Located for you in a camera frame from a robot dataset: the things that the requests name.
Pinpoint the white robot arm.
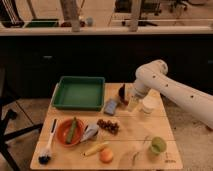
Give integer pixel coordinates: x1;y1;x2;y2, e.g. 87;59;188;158
130;60;213;129

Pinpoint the dark brown bowl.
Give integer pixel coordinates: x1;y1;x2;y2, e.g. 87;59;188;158
118;84;128;105

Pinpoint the white paper cup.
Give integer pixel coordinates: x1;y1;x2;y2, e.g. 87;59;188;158
142;97;157;114

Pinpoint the blue sponge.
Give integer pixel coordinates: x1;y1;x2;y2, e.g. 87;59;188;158
104;99;118;115

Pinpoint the bunch of dark grapes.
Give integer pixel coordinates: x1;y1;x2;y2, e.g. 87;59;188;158
97;119;119;135

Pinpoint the wooden table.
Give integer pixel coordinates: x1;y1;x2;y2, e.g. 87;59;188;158
29;82;184;171

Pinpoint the green plastic cup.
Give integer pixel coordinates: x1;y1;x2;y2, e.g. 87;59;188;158
149;137;167;155

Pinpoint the green plastic tray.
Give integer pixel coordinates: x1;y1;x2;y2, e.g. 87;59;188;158
52;76;105;111

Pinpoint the yellow corn cob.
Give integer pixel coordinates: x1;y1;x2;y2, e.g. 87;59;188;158
83;142;108;156

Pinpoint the orange fruit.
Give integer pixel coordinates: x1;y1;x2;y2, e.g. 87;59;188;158
99;148;114;163

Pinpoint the green cucumber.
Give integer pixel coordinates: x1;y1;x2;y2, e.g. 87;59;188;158
66;117;77;144

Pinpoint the orange plastic bowl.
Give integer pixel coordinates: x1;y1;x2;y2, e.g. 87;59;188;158
56;119;84;147

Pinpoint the background blue cup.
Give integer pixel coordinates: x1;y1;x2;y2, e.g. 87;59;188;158
86;17;94;27

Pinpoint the white black dish brush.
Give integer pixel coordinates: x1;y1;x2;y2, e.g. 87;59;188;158
38;119;57;165

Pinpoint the background green tray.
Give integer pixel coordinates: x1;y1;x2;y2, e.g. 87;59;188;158
26;19;59;28

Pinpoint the black office chair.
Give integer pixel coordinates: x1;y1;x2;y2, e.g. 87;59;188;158
0;68;42;171

